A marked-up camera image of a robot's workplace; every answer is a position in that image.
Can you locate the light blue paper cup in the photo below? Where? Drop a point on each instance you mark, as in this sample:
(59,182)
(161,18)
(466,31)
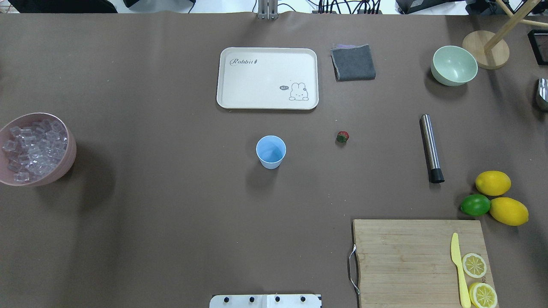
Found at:
(270,150)

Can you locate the steel ice scoop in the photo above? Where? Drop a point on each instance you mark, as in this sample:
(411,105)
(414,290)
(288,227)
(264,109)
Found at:
(542,94)

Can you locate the red strawberry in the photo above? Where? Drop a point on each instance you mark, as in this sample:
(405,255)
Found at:
(342,137)

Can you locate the cream rabbit serving tray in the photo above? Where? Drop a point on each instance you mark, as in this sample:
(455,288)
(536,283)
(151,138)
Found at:
(268,78)

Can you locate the folded grey cloth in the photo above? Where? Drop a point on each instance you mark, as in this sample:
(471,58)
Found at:
(353,62)

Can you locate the steel muddler black tip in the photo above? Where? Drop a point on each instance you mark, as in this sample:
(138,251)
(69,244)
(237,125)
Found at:
(436,175)

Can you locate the wooden cutting board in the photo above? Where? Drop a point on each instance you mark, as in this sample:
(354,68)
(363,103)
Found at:
(406,263)

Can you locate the mint green bowl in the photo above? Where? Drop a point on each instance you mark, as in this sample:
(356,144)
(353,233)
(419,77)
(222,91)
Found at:
(453,66)

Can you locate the green lime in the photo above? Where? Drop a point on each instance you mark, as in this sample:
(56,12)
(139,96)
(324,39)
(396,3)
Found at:
(475,205)

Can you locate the pink bowl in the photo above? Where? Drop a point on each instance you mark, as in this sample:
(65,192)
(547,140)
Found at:
(58,172)

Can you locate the yellow lemon upper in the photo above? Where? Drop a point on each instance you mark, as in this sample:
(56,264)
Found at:
(493,182)

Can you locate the yellow lemon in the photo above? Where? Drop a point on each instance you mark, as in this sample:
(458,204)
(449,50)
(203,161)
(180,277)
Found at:
(493,182)
(509,211)

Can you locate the lemon slice upper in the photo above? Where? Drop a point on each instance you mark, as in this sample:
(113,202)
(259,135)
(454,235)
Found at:
(474,265)

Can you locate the lemon slice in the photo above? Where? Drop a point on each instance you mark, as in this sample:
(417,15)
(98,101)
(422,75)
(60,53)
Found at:
(474,265)
(483,295)

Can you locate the wooden mug tree stand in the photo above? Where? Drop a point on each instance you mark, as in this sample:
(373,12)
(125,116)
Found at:
(489,49)

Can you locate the yellow plastic knife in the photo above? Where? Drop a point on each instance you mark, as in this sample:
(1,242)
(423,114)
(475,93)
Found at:
(455,254)

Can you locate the yellow lemon lower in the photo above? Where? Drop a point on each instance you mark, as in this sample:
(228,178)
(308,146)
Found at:
(509,211)

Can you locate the lemon slice lower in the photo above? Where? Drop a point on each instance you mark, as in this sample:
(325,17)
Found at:
(483,295)

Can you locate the black tray at edge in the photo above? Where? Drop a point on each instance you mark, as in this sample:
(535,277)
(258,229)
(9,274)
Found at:
(538,40)

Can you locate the aluminium frame post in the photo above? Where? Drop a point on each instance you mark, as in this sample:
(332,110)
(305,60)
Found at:
(267,9)

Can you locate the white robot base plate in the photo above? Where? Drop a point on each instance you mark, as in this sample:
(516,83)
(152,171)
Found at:
(266,301)

